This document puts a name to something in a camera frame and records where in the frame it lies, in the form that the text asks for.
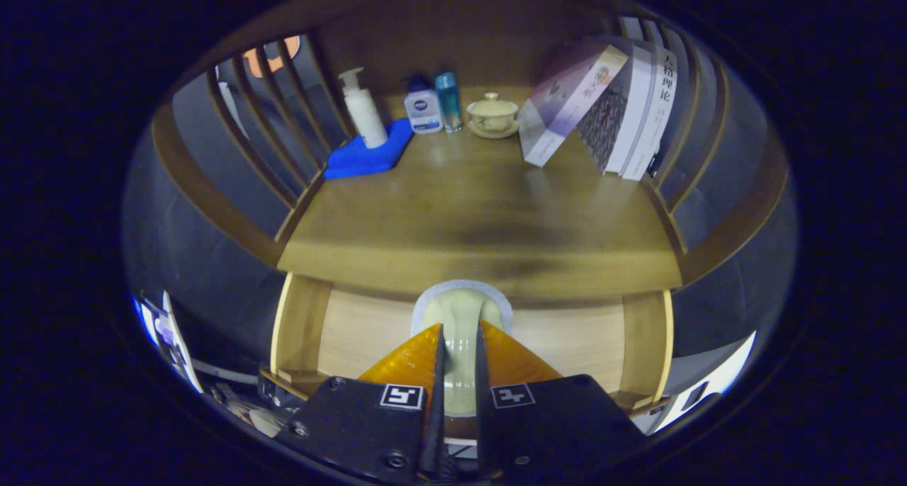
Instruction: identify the teal slim bottle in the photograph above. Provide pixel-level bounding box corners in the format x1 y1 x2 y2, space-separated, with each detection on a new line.
433 69 464 134

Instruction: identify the white bottle with blue cap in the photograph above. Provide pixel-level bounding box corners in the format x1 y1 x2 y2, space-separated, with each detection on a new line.
403 74 446 135

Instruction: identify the white book with black lettering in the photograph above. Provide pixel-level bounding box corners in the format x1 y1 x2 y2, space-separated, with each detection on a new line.
621 46 679 183

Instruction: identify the wooden countertop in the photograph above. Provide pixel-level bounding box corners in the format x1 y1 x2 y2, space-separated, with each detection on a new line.
276 84 684 303

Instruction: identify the blue folded cloth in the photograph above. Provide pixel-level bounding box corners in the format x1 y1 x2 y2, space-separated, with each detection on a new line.
323 117 415 181

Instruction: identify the wooden cabinet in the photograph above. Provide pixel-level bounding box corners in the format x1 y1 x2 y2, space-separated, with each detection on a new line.
151 0 791 295

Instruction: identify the pale green scrub brush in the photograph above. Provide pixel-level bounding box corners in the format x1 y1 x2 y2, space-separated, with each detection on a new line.
410 278 514 418

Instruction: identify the white pump bottle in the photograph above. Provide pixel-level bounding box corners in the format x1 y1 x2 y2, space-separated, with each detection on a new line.
337 66 390 150

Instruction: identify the wooden drawer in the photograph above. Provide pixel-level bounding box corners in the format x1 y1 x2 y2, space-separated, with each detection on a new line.
258 271 675 439

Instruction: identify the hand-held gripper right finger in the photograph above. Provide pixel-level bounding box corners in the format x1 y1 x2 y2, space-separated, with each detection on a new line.
475 321 650 486

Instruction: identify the purple and white book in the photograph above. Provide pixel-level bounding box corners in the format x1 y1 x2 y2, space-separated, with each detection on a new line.
517 39 630 169

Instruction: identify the patterned cover book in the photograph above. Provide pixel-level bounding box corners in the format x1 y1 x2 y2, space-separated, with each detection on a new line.
575 43 653 176

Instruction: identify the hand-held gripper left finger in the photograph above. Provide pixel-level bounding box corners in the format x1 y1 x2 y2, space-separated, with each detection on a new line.
273 323 447 486

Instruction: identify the beige lidded teacup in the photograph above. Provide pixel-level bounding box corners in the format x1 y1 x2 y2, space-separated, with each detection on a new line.
465 91 522 140

